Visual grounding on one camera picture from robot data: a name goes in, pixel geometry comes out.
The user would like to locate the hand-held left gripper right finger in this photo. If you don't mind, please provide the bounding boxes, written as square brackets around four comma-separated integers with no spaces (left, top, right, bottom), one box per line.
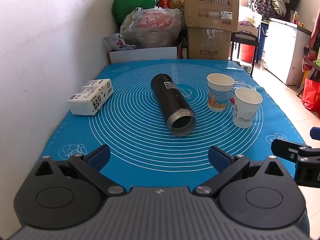
[194,145,293,197]

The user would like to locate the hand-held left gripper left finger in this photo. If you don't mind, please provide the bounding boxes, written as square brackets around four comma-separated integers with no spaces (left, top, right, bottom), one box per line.
[34,144,125,197]

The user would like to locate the white paper cup, dark print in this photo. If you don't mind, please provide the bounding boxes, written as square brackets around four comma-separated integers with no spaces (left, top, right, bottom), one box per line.
[232,87,263,129]

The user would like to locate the paper cup with colourful print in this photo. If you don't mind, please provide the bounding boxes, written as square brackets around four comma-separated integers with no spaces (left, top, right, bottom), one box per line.
[207,73,235,112]

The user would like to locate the black thermos cup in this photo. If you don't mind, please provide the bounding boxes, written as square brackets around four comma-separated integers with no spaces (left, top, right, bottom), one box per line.
[150,74,196,137]

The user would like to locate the red shopping bag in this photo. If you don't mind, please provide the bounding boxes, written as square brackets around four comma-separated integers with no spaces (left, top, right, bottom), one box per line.
[301,77,320,113]

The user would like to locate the blue silicone baking mat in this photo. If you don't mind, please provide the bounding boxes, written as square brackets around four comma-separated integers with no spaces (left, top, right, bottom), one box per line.
[40,59,307,188]

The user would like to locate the white printed carton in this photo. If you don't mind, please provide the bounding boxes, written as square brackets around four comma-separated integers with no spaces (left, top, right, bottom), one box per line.
[67,79,114,116]

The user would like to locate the white chest freezer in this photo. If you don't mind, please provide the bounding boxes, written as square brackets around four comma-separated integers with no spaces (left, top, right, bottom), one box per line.
[262,17,312,86]

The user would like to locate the red bucket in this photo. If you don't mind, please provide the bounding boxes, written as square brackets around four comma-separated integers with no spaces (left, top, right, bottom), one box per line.
[240,44,255,63]

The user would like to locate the white cardboard box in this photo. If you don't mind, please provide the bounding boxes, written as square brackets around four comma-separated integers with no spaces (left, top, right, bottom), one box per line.
[109,46,178,64]

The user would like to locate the plain cardboard box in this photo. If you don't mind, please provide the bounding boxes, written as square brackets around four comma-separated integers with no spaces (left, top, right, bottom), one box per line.
[187,27,232,60]

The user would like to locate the small white printed pouch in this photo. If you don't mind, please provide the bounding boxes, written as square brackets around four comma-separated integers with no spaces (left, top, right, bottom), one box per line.
[103,33,136,51]

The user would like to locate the black metal stool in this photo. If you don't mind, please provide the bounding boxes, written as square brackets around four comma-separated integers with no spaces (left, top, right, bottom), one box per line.
[230,32,259,64]

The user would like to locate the floral cloth bundle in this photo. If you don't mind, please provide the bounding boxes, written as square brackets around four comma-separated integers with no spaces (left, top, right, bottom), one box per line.
[249,0,276,21]

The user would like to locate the clear plastic bag, red contents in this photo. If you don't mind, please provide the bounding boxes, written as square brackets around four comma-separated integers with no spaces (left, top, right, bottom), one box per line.
[120,7,186,49]

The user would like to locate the large cardboard box with label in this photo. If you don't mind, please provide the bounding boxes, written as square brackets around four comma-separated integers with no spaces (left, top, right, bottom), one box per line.
[183,0,240,32]

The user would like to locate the green bag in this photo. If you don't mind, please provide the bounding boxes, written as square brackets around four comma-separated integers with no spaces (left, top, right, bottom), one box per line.
[112,0,163,25]

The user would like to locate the red tin box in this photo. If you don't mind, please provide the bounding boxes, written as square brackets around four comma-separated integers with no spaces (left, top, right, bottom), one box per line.
[159,0,182,11]

